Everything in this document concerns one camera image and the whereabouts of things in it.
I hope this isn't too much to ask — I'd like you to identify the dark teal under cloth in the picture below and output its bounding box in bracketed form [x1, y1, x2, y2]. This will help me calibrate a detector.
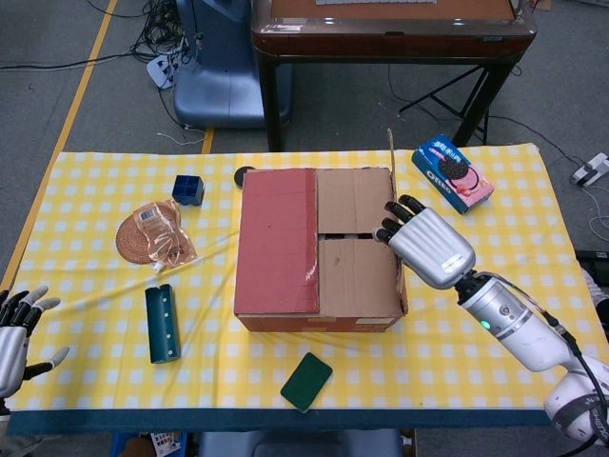
[5, 407, 565, 437]

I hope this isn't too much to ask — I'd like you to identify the black cable tangle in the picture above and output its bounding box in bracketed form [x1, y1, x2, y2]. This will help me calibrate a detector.
[128, 0, 201, 66]

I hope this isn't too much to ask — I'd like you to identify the clear plastic snack bag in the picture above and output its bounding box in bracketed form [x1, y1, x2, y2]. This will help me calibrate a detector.
[131, 198, 199, 273]

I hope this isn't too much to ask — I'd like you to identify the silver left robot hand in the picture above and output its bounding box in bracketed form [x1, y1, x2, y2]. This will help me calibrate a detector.
[0, 285, 70, 399]

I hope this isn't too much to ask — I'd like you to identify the yellow white checkered tablecloth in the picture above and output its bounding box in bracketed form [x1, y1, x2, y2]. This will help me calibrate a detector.
[0, 141, 609, 413]

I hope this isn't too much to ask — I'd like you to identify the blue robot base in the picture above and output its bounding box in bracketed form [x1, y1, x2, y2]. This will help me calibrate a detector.
[172, 0, 292, 129]

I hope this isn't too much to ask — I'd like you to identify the brown mahjong table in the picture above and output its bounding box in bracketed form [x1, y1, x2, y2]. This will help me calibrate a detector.
[250, 0, 539, 152]

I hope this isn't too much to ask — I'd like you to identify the dark teal plastic tray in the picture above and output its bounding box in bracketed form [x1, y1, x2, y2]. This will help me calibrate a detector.
[145, 284, 183, 366]

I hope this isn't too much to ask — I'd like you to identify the white power strip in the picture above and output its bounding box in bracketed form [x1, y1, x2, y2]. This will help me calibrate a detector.
[146, 52, 186, 89]

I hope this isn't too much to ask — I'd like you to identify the white floor device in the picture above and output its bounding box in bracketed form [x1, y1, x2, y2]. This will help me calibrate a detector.
[570, 151, 609, 187]

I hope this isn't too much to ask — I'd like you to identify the blue padded stool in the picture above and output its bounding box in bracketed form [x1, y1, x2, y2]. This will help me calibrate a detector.
[197, 427, 403, 457]

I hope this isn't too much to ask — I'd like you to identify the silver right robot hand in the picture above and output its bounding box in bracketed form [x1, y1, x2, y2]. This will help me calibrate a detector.
[373, 193, 477, 290]

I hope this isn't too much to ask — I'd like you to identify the thin white floor cable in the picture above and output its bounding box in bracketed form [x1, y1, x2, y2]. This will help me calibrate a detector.
[156, 124, 208, 147]

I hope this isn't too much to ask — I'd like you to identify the green yellow sponge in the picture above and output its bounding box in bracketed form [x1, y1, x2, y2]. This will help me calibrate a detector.
[280, 351, 334, 413]

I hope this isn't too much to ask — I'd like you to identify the blue four-cell plastic block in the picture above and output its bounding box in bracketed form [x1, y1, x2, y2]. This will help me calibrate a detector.
[171, 174, 206, 208]

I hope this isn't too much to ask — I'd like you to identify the round woven rattan coaster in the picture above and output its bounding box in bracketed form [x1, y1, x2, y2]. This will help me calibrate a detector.
[115, 211, 158, 264]

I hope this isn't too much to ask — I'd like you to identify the blue Oreo cookie box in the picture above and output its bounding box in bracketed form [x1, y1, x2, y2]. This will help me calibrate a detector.
[411, 134, 495, 215]

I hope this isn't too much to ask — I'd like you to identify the large red cardboard box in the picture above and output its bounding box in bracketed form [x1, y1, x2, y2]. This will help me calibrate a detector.
[232, 127, 410, 333]

